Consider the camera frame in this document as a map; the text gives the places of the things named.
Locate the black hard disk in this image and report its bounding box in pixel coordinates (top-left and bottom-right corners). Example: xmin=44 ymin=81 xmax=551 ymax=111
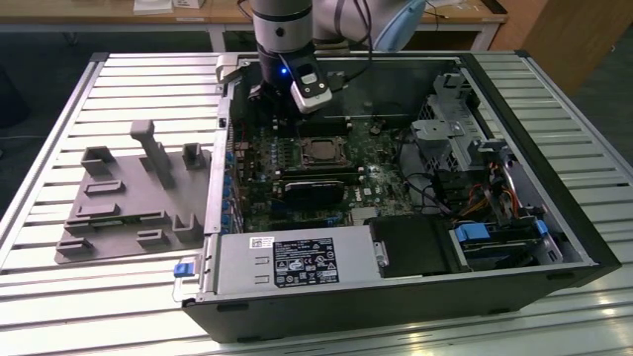
xmin=459 ymin=237 xmax=543 ymax=270

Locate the black RAM slot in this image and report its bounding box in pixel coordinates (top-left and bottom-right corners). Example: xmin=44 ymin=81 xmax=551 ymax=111
xmin=283 ymin=167 xmax=367 ymax=176
xmin=283 ymin=174 xmax=371 ymax=183

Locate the green motherboard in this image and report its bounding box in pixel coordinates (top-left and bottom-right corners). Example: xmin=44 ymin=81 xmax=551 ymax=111
xmin=224 ymin=118 xmax=421 ymax=234

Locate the black PC case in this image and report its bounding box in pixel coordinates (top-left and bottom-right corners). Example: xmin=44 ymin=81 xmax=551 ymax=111
xmin=180 ymin=51 xmax=623 ymax=344

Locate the CPU socket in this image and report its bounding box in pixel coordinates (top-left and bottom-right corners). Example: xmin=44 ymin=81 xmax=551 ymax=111
xmin=295 ymin=135 xmax=353 ymax=170

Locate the wooden cabinet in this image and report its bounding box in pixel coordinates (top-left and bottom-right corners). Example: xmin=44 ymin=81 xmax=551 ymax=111
xmin=516 ymin=0 xmax=633 ymax=96

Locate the metal socket cover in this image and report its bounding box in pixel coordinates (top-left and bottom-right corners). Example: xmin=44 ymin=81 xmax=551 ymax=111
xmin=297 ymin=136 xmax=351 ymax=168

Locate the silver CPU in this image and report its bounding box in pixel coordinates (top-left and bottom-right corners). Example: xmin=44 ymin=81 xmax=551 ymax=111
xmin=307 ymin=142 xmax=340 ymax=159

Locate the grey parts rack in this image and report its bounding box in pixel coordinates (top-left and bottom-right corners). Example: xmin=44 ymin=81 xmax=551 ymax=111
xmin=54 ymin=120 xmax=213 ymax=266

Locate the black graphics card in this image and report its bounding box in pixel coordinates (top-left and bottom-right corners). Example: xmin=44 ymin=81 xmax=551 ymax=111
xmin=279 ymin=179 xmax=348 ymax=208

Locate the blue disk carrier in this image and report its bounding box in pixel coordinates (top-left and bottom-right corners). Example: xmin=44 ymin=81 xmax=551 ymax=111
xmin=451 ymin=220 xmax=499 ymax=245

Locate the black plastic shroud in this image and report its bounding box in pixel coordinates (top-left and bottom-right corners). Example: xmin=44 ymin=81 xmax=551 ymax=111
xmin=368 ymin=217 xmax=467 ymax=278

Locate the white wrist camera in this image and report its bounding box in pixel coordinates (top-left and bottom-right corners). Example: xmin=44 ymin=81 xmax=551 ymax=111
xmin=288 ymin=62 xmax=335 ymax=114

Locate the coloured wire bundle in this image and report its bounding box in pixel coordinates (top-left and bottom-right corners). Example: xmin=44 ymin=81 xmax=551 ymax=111
xmin=463 ymin=159 xmax=525 ymax=223

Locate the grey power supply unit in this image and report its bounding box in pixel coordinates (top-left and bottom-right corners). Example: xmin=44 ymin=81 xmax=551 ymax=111
xmin=212 ymin=225 xmax=383 ymax=294

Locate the metal disk bay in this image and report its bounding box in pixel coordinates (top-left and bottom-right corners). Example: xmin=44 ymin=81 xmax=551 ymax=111
xmin=409 ymin=72 xmax=496 ymax=174

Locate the wooden desk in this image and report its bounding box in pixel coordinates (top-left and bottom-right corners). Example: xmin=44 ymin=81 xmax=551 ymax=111
xmin=0 ymin=0 xmax=511 ymax=53

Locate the black camera cable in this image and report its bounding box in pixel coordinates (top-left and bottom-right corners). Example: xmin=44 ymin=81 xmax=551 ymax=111
xmin=324 ymin=0 xmax=380 ymax=85

